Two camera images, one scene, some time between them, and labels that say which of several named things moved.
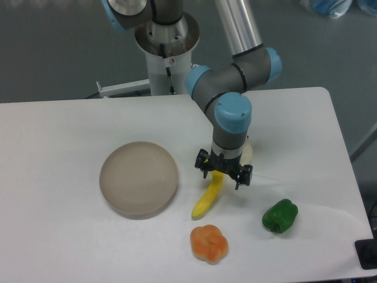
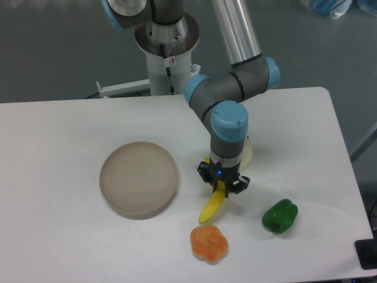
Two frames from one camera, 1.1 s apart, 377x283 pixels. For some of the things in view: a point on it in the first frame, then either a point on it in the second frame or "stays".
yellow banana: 211,194 to 216,200
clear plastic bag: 369,6 stays
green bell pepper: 280,217 stays
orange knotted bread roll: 208,244 stays
